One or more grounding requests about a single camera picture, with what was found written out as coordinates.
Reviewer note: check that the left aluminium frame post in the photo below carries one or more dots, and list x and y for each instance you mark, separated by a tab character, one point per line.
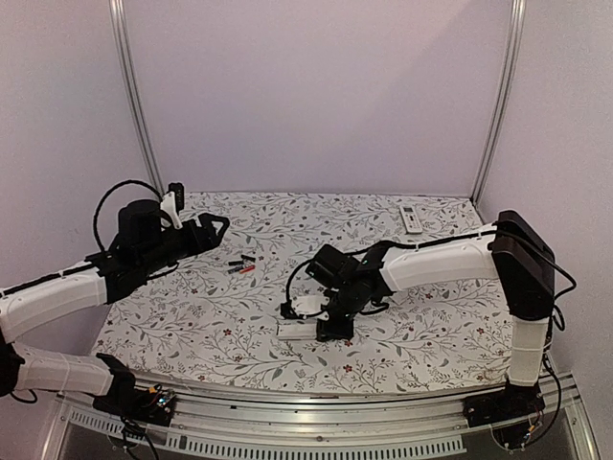
128	71

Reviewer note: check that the white air conditioner remote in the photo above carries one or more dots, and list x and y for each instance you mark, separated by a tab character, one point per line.
410	220

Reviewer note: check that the red battery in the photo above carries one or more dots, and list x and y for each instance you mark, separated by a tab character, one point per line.
247	269

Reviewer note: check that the long white remote control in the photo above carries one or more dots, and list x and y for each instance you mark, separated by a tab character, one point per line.
296	331

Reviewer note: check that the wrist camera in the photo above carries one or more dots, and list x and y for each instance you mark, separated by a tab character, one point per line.
305	307
173	202

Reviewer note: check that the aluminium frame post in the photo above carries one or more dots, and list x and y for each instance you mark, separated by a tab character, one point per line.
128	71
512	49

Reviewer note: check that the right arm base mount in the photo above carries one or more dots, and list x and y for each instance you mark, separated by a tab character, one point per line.
508	402

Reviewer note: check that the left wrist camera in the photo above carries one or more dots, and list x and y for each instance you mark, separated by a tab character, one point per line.
173	202

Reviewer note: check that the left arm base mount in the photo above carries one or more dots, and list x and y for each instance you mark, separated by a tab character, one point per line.
154	406

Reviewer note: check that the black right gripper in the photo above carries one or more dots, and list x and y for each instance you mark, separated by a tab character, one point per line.
344	332

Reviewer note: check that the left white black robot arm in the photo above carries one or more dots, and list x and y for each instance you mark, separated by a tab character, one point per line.
151	241

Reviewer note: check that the right aluminium frame post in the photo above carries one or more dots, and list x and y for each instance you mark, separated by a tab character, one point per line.
512	49

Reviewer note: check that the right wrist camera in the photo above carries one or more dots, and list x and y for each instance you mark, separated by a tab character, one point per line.
305	307

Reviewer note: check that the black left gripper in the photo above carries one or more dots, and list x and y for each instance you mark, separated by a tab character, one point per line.
197	244

